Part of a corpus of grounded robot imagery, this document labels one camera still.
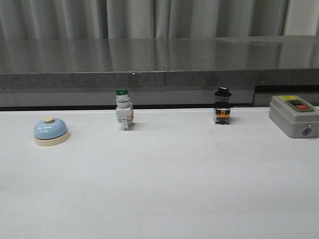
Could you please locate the blue and cream desk bell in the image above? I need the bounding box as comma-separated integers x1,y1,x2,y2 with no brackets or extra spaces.
33,117,70,147

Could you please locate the grey stone counter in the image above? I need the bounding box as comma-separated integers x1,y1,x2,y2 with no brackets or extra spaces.
0,36,319,110

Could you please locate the grey curtain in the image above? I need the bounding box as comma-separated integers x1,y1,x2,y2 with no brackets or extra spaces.
0,0,319,40

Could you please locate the green pilot light switch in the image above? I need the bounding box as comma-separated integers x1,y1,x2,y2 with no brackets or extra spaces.
116,89,134,130

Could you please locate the black selector switch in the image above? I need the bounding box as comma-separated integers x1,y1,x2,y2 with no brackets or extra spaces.
213,87,232,124

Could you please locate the grey on-off switch box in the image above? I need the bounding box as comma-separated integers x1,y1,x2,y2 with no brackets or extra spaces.
269,95,319,138

